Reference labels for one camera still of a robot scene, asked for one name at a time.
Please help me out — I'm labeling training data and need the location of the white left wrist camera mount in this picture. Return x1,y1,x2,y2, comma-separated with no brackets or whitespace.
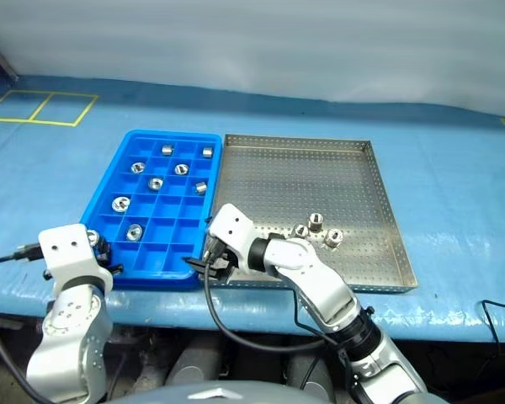
38,223,114,292

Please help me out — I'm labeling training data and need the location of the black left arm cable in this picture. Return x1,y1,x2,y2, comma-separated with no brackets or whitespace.
0,242,43,404

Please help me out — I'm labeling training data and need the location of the blue compartment tray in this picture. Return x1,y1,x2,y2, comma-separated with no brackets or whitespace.
78,129,225,292

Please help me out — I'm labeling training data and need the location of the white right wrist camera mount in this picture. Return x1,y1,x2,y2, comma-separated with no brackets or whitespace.
207,203,258,271

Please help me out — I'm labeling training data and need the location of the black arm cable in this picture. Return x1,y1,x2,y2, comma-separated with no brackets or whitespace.
0,242,43,404
203,237,354,382

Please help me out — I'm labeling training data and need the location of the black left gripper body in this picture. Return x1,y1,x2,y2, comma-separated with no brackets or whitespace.
93,233,113,268

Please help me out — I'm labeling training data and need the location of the thin black cable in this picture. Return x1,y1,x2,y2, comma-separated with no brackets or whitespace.
481,268,505,353

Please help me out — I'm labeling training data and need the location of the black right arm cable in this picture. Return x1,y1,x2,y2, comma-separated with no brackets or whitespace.
203,237,354,382

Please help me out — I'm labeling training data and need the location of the grey robot torso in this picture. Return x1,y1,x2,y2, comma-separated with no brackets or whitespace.
120,380,340,404

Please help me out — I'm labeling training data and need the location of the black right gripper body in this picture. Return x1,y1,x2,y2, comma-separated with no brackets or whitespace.
202,236,239,282

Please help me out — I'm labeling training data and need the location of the dark rounded shape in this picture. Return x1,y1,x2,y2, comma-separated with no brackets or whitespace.
284,352,336,397
163,336,225,386

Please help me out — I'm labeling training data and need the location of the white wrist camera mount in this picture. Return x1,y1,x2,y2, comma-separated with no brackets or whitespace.
207,203,258,271
38,223,114,292

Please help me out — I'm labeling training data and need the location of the dark metal bar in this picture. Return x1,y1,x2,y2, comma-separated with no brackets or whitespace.
0,28,21,84

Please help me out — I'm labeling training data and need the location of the perforated steel tray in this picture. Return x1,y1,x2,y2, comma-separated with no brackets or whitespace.
199,133,418,295

